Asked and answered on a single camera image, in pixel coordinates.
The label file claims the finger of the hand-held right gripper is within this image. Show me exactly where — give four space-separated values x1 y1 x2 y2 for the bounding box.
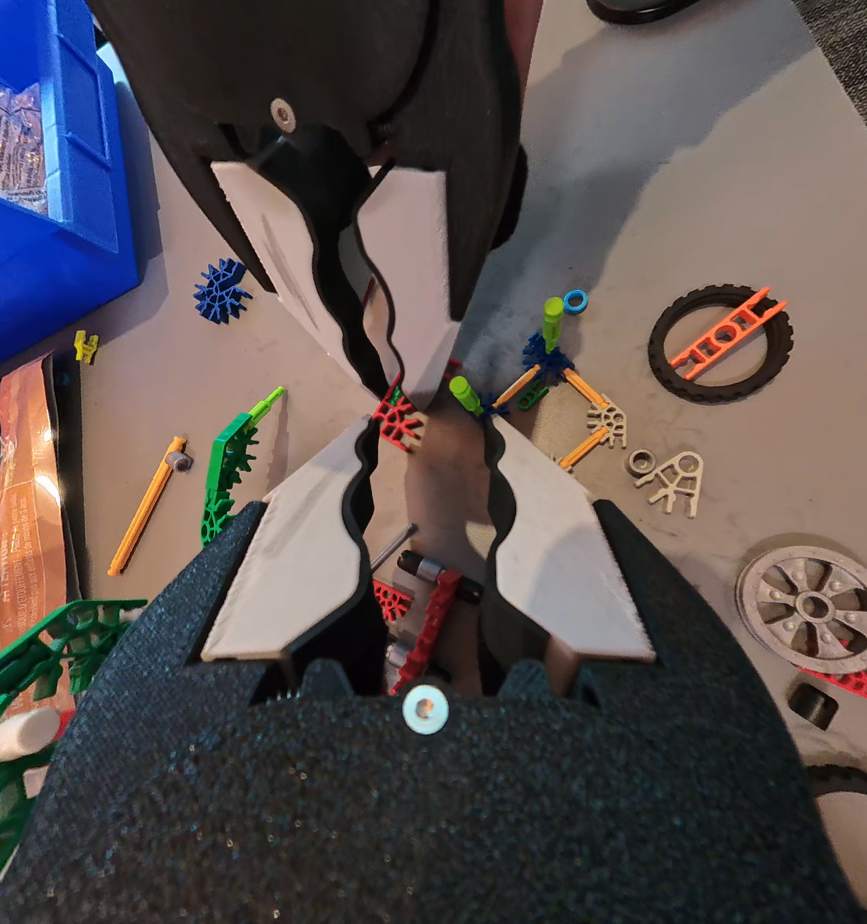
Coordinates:
350 162 466 405
207 152 394 402

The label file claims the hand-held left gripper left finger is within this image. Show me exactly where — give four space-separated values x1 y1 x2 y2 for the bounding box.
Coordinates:
200 416 380 668

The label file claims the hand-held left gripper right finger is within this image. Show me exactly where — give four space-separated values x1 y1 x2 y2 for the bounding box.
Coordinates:
482 416 657 672

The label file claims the red connector pair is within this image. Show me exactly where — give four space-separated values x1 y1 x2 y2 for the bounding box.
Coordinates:
372 383 426 453

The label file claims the orange rod blue connector frame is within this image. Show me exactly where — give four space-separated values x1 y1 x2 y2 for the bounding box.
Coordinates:
448 296 629 475

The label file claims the blue snowflake connector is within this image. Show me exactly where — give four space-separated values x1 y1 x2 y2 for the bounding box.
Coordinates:
193 260 251 323

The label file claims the small red connector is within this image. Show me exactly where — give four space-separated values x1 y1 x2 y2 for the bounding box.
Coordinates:
372 578 413 622
824 667 867 708

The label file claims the thin grey rod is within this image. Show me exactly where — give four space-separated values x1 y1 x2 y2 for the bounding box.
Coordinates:
369 525 420 567

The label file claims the grey fan connector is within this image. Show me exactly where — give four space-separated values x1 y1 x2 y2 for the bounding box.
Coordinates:
648 451 706 516

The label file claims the orange rod grey end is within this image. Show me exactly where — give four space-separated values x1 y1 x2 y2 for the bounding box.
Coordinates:
108 436 192 578

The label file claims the black rubber tire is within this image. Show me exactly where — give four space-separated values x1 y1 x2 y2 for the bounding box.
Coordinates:
806 763 867 831
648 285 797 405

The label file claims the grey wheel hub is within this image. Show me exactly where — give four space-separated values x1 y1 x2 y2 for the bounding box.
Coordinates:
734 545 867 675

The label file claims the blue plastic bin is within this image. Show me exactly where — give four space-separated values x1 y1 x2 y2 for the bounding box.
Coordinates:
0 0 141 379

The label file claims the orange ladder connector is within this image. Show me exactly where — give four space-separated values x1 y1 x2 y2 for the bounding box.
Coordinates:
665 289 790 384

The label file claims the small black piece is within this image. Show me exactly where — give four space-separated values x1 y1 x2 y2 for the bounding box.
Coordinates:
788 679 842 730

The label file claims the printed toy packet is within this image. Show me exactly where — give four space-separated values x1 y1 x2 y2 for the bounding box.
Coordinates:
0 354 88 665

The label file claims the multicolour toy model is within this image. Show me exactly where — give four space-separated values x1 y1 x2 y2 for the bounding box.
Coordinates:
0 600 149 882

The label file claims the clear plastic bag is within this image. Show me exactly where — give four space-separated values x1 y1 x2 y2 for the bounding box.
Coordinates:
0 80 52 218

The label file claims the black chair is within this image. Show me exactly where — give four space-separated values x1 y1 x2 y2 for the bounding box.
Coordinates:
586 0 701 26

